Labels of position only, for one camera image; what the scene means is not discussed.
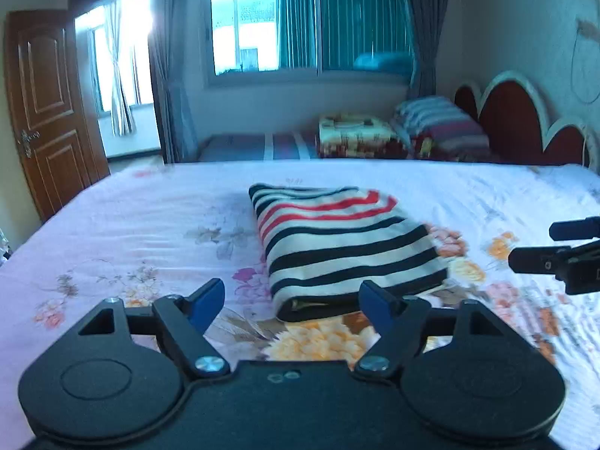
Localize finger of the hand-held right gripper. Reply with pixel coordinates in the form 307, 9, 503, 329
549, 216, 600, 243
508, 241, 600, 276

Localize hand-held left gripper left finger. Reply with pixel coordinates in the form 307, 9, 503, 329
77, 278, 231, 381

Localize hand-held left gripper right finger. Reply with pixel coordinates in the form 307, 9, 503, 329
352, 280, 506, 381

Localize black white red striped sweater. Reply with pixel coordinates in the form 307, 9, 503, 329
248, 183, 451, 324

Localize floral bed sheet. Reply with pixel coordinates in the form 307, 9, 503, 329
0, 158, 600, 450

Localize red headboard with white trim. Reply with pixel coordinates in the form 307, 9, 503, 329
453, 70, 600, 172

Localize bed with striped sheet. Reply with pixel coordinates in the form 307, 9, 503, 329
196, 130, 325, 164

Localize folded striped quilt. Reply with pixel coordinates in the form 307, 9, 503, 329
390, 96, 493, 163

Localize folded floral blanket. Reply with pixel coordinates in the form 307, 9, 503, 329
317, 112, 410, 160

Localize teal bundle on windowsill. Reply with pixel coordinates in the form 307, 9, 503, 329
351, 51, 416, 77

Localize white sheer curtain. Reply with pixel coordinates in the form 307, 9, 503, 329
102, 0, 138, 138

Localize grey curtain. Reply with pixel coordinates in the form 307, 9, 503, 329
144, 0, 200, 166
400, 0, 452, 100

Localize brown wooden door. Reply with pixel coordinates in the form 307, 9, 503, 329
3, 8, 111, 224

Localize large window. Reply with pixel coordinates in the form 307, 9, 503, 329
201, 0, 417, 89

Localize teal vertical blinds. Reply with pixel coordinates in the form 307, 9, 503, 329
276, 0, 414, 75

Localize metal door handle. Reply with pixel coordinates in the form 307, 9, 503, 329
17, 128, 41, 160

